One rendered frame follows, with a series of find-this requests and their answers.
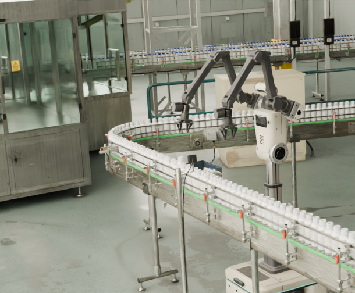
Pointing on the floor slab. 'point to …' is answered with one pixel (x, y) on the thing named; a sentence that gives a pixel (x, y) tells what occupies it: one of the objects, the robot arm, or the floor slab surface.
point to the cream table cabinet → (291, 75)
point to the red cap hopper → (166, 46)
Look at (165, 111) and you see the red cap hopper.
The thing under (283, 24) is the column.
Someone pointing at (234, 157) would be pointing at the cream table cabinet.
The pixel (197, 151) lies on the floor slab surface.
